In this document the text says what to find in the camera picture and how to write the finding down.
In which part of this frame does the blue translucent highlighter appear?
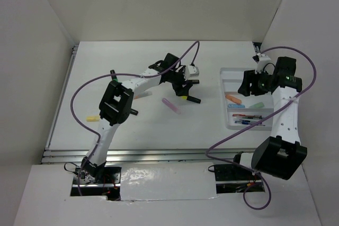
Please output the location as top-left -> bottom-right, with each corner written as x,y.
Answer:
227,104 -> 246,109

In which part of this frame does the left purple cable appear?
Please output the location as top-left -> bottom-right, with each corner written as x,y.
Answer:
69,40 -> 200,196

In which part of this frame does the purple cable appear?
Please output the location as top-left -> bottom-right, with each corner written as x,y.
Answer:
69,40 -> 200,196
205,46 -> 317,211

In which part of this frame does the pink translucent highlighter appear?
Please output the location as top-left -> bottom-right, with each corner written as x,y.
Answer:
162,98 -> 181,114

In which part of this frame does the orange translucent highlighter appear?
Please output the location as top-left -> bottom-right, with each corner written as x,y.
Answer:
225,94 -> 242,104

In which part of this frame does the red pen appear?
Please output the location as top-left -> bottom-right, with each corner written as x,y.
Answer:
232,114 -> 251,118

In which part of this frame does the blue purple pen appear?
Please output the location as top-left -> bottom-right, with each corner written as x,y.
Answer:
235,120 -> 265,126

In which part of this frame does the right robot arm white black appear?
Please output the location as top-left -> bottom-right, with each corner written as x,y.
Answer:
238,54 -> 307,180

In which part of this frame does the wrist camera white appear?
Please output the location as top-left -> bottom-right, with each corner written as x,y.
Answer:
184,65 -> 199,79
252,53 -> 272,74

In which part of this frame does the pink black highlighter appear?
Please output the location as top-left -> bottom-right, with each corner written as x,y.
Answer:
130,109 -> 138,115

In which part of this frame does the orange grey highlighter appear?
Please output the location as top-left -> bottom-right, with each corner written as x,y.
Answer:
134,91 -> 152,100

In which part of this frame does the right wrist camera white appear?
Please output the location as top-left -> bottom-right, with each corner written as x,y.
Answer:
252,53 -> 272,74

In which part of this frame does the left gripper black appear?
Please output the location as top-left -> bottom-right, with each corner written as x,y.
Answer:
167,65 -> 192,96

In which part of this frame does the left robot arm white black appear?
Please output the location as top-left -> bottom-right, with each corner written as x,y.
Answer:
81,53 -> 199,183

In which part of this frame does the yellow black highlighter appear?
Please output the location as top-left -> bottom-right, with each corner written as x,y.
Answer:
181,95 -> 201,104

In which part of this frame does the white foil cover panel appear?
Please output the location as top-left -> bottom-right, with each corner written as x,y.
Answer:
120,162 -> 217,201

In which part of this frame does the green black highlighter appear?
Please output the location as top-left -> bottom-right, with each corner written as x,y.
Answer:
110,69 -> 118,82

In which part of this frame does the aluminium frame rail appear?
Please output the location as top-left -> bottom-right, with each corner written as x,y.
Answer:
41,149 -> 265,165

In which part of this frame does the white compartment tray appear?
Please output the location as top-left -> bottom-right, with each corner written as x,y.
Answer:
220,68 -> 273,130

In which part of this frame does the pale green highlighter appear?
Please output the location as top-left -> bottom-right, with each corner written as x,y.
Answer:
248,102 -> 265,109

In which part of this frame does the purple black highlighter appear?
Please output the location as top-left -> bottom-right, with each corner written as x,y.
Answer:
191,79 -> 200,84

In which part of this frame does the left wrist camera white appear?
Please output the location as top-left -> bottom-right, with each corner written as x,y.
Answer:
184,65 -> 199,79

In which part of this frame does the pale yellow highlighter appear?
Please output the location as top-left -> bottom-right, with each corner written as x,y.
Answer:
86,115 -> 100,122

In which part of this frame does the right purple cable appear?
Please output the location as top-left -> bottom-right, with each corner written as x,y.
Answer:
205,46 -> 317,211

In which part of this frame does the green pen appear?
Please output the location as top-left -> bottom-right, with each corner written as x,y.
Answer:
245,115 -> 263,120

